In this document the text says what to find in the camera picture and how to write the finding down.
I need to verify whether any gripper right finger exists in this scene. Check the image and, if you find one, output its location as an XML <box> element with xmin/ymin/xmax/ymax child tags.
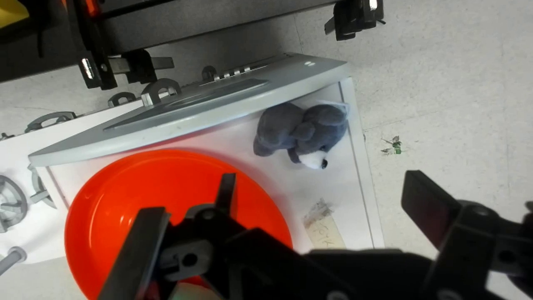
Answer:
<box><xmin>402</xmin><ymin>169</ymin><xmax>464</xmax><ymax>262</ymax></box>

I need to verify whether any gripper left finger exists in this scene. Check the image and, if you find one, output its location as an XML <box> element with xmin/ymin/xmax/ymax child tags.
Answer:
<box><xmin>97</xmin><ymin>207</ymin><xmax>172</xmax><ymax>300</ymax></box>

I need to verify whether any grey plush bear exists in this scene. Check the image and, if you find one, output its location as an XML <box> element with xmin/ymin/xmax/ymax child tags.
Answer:
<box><xmin>254</xmin><ymin>101</ymin><xmax>352</xmax><ymax>172</ymax></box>

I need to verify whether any red plastic bowl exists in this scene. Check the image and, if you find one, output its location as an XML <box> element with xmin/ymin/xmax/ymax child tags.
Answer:
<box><xmin>64</xmin><ymin>149</ymin><xmax>295</xmax><ymax>300</ymax></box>

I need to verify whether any small green floor scrap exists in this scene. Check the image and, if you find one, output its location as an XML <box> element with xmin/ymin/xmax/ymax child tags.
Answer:
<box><xmin>382</xmin><ymin>136</ymin><xmax>405</xmax><ymax>157</ymax></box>

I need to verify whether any white toy kitchen cabinet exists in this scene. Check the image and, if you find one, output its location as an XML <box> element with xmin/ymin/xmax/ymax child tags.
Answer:
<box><xmin>0</xmin><ymin>77</ymin><xmax>387</xmax><ymax>300</ymax></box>

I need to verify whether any clear tape strip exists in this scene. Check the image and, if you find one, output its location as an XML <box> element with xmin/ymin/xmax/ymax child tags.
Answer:
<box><xmin>302</xmin><ymin>199</ymin><xmax>347</xmax><ymax>251</ymax></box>

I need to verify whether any grey stove knob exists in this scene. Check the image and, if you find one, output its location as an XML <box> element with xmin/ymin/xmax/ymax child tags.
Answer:
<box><xmin>0</xmin><ymin>246</ymin><xmax>29</xmax><ymax>279</ymax></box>

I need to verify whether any grey toy faucet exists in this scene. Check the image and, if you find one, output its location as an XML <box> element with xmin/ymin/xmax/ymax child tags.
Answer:
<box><xmin>141</xmin><ymin>77</ymin><xmax>184</xmax><ymax>109</ymax></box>

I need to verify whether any black perforated breadboard table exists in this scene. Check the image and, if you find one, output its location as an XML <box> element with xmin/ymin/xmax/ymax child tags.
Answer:
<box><xmin>0</xmin><ymin>0</ymin><xmax>340</xmax><ymax>86</ymax></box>

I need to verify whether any grey oven door handle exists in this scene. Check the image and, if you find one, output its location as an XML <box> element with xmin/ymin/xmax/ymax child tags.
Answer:
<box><xmin>24</xmin><ymin>111</ymin><xmax>79</xmax><ymax>134</ymax></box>

